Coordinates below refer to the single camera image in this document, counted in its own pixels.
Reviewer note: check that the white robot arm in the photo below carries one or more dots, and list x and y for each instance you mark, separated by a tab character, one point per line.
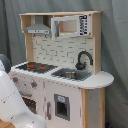
12	107

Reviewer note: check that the wooden toy kitchen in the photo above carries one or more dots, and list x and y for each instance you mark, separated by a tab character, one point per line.
61	78

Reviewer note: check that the grey toy sink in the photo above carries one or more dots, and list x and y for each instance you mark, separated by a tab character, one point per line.
72	74

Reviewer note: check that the black toy faucet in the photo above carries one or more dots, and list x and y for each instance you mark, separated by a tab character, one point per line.
81	64

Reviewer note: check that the black toy stovetop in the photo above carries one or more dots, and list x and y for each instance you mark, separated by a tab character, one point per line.
36	67

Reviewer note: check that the red stove knob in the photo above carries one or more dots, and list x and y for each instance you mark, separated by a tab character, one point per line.
33	84

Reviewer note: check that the grey ice dispenser panel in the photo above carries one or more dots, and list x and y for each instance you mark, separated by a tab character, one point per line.
62	106

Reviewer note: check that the white microwave door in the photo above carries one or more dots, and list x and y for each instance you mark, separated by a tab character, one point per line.
70	26

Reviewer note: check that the grey range hood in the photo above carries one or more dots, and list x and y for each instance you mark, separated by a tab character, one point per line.
38	27

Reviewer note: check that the toy oven door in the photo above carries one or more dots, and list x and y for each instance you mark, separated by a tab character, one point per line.
29	101

